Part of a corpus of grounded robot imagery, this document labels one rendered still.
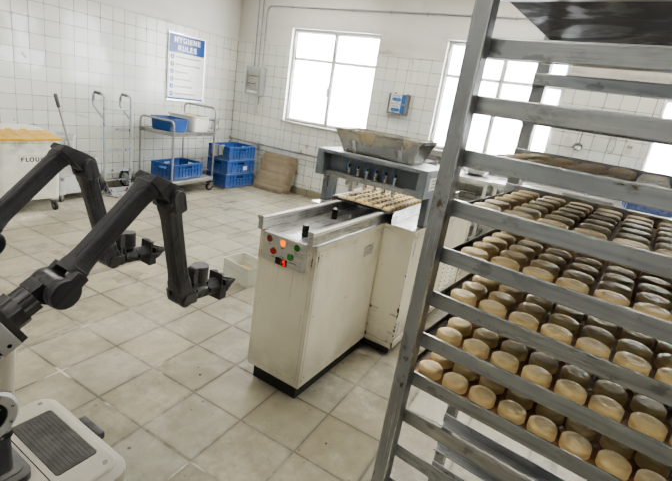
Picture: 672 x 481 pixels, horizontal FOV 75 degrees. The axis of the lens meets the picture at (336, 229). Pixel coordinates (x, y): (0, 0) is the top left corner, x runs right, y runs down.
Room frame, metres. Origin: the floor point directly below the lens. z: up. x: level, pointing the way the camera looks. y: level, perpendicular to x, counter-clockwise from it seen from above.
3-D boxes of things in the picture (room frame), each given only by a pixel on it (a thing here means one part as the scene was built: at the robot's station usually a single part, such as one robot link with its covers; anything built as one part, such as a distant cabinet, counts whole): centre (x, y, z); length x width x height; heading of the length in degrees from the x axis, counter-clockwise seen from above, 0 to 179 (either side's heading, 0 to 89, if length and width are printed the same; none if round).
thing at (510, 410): (0.71, -0.38, 0.96); 0.05 x 0.05 x 0.02
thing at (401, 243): (3.07, -0.45, 0.42); 1.28 x 0.72 x 0.84; 150
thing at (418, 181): (2.66, -0.21, 1.01); 0.72 x 0.33 x 0.34; 60
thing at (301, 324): (2.22, 0.04, 0.45); 0.70 x 0.34 x 0.90; 150
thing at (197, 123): (5.84, 2.14, 0.90); 0.44 x 0.36 x 0.20; 71
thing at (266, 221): (2.82, -0.14, 0.87); 2.01 x 0.03 x 0.07; 150
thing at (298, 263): (1.90, 0.22, 0.77); 0.24 x 0.04 x 0.14; 60
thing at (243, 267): (3.20, 0.66, 0.08); 0.30 x 0.22 x 0.16; 55
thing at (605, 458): (0.61, -0.52, 0.96); 0.05 x 0.05 x 0.02
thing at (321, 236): (2.68, -0.39, 0.87); 2.01 x 0.03 x 0.07; 150
